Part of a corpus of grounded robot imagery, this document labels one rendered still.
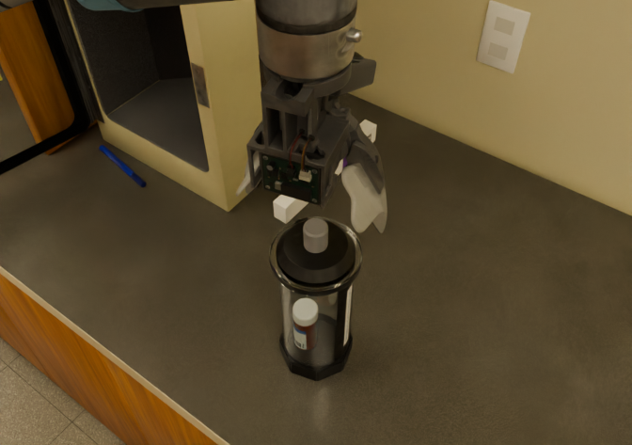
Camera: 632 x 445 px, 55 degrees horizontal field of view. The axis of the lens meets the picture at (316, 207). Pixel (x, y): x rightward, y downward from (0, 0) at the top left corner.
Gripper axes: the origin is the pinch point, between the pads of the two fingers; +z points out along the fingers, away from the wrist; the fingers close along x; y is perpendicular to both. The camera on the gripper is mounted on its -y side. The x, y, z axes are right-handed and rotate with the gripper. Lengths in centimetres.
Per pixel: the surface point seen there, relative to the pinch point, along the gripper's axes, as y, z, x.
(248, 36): -27.9, 0.5, -21.3
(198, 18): -19.3, -6.7, -23.6
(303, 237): -0.5, 6.3, -1.7
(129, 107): -30, 23, -48
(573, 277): -27, 30, 33
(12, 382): -5, 125, -100
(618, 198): -47, 30, 39
